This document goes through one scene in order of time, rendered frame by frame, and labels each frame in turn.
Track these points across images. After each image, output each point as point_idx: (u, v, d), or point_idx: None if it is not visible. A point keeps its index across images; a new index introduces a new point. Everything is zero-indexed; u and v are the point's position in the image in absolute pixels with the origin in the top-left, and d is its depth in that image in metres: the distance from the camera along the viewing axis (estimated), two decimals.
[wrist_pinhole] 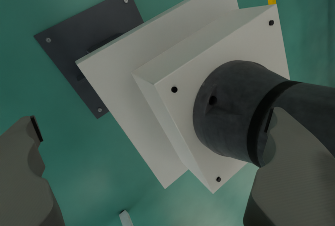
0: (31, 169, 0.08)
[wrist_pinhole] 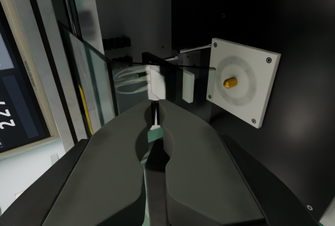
0: (137, 149, 0.09)
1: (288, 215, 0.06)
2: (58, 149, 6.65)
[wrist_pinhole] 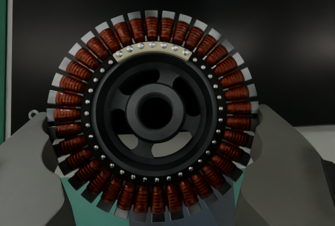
0: (45, 164, 0.08)
1: None
2: None
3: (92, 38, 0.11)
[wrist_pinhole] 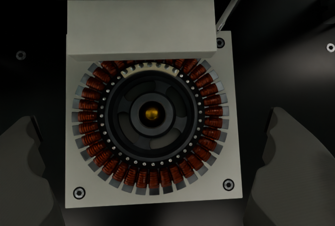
0: (31, 169, 0.08)
1: None
2: None
3: None
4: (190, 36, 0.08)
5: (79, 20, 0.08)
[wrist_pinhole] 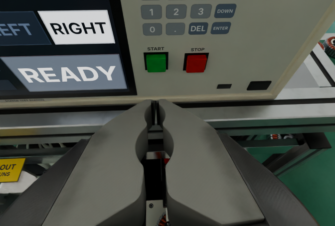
0: (136, 149, 0.09)
1: (288, 215, 0.06)
2: None
3: (164, 214, 0.44)
4: None
5: None
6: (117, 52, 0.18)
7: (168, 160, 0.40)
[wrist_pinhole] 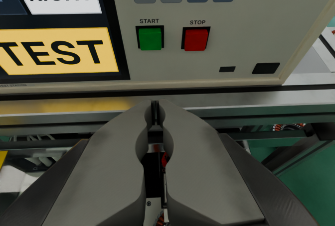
0: (136, 149, 0.09)
1: (288, 215, 0.06)
2: None
3: (162, 212, 0.42)
4: None
5: (166, 213, 0.40)
6: (105, 25, 0.16)
7: (166, 164, 0.42)
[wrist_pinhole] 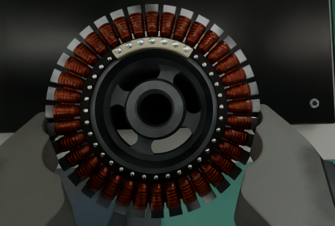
0: (45, 164, 0.08)
1: None
2: None
3: (91, 33, 0.11)
4: None
5: None
6: None
7: None
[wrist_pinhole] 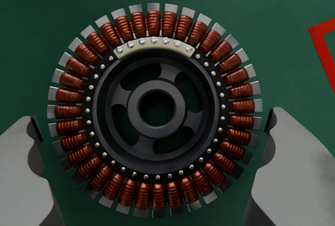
0: (31, 169, 0.08)
1: None
2: None
3: (92, 32, 0.10)
4: None
5: None
6: None
7: None
